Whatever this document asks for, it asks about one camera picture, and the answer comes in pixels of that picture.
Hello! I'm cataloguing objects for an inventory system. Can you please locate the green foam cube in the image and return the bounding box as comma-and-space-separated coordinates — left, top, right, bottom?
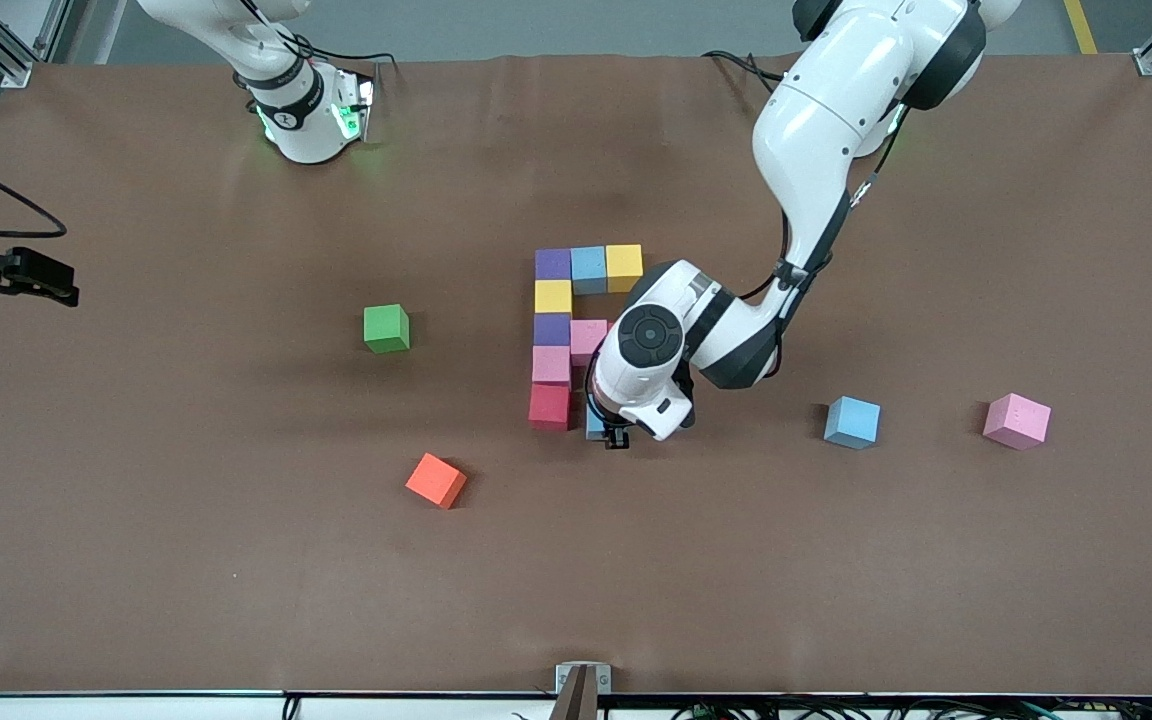
363, 304, 411, 354

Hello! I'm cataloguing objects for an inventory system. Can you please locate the pink foam cube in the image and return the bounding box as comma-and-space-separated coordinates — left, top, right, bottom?
982, 392, 1052, 450
532, 346, 574, 389
570, 320, 610, 367

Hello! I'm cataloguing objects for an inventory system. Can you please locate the white table edge rail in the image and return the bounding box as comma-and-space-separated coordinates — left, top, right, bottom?
0, 690, 1152, 720

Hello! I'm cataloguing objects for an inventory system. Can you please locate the yellow floor tape strip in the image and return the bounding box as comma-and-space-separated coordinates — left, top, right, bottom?
1064, 0, 1100, 56

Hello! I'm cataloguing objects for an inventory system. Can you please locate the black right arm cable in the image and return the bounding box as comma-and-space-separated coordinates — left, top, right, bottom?
0, 147, 69, 241

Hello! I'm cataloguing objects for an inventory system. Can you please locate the orange foam cube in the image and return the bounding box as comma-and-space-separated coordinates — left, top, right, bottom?
405, 452, 469, 510

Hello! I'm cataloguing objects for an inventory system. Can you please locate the black base cable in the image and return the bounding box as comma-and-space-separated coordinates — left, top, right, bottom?
701, 48, 787, 89

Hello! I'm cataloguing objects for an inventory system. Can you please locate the metal edge bracket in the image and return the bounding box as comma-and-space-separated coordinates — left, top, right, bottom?
551, 662, 613, 720

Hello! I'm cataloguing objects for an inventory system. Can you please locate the crimson foam cube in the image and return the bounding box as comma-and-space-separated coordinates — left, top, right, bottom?
527, 384, 572, 432

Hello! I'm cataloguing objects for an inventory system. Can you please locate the brown table mat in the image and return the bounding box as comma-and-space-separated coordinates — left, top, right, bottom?
0, 52, 1152, 698

